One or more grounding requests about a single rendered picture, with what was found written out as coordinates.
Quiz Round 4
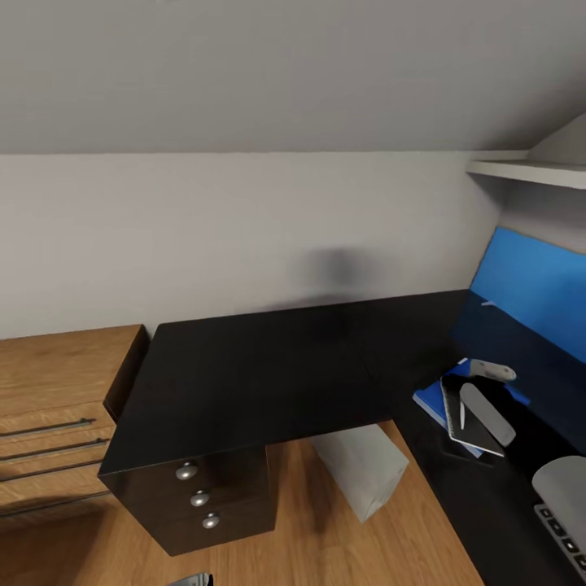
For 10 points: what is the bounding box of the notebook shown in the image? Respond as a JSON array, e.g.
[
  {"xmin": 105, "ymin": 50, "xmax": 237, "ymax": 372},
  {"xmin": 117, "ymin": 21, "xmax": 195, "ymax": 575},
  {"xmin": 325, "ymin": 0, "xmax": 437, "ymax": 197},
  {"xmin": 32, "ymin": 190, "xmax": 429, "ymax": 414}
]
[{"xmin": 442, "ymin": 386, "xmax": 505, "ymax": 457}]

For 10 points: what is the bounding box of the keyboard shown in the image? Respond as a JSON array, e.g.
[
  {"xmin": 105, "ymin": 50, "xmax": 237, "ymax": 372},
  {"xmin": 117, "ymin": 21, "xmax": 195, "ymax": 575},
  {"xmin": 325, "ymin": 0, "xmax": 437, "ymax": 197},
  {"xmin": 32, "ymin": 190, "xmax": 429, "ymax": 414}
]
[{"xmin": 533, "ymin": 504, "xmax": 586, "ymax": 583}]

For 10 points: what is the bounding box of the folder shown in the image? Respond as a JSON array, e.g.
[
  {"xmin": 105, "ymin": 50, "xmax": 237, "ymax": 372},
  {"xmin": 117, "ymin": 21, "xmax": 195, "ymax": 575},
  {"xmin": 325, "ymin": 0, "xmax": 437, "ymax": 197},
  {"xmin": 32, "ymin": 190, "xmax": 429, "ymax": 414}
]
[{"xmin": 413, "ymin": 359, "xmax": 531, "ymax": 458}]

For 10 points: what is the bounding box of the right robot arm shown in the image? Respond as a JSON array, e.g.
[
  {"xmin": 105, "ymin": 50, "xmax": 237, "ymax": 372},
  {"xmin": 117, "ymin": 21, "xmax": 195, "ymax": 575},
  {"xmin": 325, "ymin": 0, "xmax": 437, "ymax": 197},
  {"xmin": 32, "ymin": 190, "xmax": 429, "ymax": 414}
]
[{"xmin": 440, "ymin": 359, "xmax": 586, "ymax": 555}]

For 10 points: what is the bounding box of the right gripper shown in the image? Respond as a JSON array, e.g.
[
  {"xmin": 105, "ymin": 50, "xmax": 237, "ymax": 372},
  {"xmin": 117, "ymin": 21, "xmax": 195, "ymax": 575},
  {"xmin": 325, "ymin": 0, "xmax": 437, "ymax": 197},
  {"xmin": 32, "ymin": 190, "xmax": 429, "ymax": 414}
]
[{"xmin": 440, "ymin": 373, "xmax": 472, "ymax": 396}]

